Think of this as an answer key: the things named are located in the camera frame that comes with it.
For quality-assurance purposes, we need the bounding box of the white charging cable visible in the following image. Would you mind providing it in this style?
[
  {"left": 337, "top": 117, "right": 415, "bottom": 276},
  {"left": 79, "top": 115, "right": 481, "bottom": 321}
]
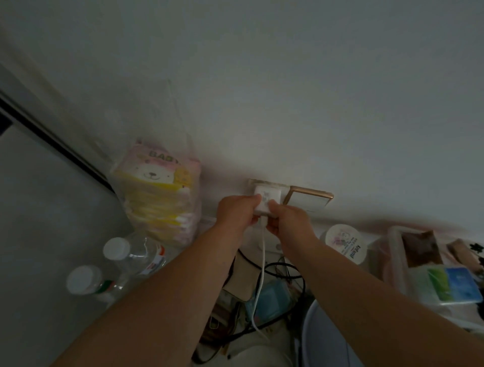
[{"left": 250, "top": 216, "right": 270, "bottom": 341}]

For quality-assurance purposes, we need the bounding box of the clear bottle with red label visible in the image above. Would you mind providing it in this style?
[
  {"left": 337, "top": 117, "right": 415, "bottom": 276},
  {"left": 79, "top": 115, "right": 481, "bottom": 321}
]
[{"left": 103, "top": 235, "right": 169, "bottom": 278}]

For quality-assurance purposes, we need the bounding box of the beige pouch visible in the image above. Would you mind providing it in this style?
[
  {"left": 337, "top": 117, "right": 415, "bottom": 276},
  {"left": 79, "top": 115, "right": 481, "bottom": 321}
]
[{"left": 222, "top": 250, "right": 261, "bottom": 303}]

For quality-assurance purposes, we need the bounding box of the clear bottle with green label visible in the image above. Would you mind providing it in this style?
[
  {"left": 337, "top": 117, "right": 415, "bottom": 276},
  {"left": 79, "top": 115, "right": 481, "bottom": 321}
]
[{"left": 66, "top": 265, "right": 129, "bottom": 303}]

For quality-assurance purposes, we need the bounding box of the pink yellow tissue pack bundle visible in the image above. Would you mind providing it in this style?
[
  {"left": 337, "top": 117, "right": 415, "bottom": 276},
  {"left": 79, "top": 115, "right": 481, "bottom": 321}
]
[{"left": 110, "top": 140, "right": 202, "bottom": 246}]

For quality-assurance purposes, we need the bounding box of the person's right forearm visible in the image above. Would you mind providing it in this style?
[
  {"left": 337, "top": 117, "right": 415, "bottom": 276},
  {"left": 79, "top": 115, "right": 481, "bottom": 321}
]
[{"left": 284, "top": 238, "right": 484, "bottom": 367}]

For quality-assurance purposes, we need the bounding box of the person's right hand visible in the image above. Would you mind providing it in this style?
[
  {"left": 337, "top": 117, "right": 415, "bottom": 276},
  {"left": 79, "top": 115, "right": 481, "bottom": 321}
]
[{"left": 266, "top": 200, "right": 318, "bottom": 258}]

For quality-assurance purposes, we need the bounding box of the light blue packet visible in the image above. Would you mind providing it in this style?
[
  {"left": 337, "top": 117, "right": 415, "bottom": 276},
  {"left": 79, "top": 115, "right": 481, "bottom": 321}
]
[{"left": 246, "top": 282, "right": 297, "bottom": 326}]

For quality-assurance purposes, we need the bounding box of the black cable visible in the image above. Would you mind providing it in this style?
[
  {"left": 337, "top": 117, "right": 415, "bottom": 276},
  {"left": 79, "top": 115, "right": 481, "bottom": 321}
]
[{"left": 193, "top": 248, "right": 307, "bottom": 363}]

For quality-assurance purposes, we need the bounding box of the white charger plug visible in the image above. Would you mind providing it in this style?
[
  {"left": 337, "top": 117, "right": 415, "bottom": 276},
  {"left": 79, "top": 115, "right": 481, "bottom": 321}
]
[{"left": 253, "top": 185, "right": 289, "bottom": 218}]

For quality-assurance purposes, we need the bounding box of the white lidded tub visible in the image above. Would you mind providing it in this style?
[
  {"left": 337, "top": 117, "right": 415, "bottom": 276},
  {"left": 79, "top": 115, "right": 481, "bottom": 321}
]
[{"left": 321, "top": 224, "right": 373, "bottom": 267}]

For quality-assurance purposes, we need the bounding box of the green blue wipes packet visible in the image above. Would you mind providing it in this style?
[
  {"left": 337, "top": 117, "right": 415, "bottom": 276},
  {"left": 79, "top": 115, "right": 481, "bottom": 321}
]
[{"left": 423, "top": 266, "right": 484, "bottom": 305}]

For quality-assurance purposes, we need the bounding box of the white round bin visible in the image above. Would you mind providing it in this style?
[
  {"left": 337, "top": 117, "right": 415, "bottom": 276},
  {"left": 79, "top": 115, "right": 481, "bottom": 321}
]
[{"left": 300, "top": 299, "right": 365, "bottom": 367}]

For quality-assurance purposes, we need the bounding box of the wall socket plate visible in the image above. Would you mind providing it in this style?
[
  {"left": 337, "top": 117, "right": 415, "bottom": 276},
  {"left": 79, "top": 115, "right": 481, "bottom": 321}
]
[{"left": 248, "top": 178, "right": 292, "bottom": 190}]

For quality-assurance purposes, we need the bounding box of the person's left forearm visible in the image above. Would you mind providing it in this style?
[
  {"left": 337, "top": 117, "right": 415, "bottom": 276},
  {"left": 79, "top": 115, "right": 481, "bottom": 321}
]
[{"left": 49, "top": 225, "right": 244, "bottom": 367}]

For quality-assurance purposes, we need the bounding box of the clear plastic storage box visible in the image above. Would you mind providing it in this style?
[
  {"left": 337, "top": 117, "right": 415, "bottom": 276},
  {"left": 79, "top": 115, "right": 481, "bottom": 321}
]
[{"left": 380, "top": 226, "right": 484, "bottom": 329}]

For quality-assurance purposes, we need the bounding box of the gold-framed wall switch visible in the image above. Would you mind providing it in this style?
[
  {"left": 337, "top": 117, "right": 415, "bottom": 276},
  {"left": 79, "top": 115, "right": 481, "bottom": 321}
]
[{"left": 283, "top": 186, "right": 334, "bottom": 214}]

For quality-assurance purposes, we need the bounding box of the person's left hand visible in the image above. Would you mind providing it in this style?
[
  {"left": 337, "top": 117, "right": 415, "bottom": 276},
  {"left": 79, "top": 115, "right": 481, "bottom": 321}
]
[{"left": 216, "top": 194, "right": 262, "bottom": 237}]

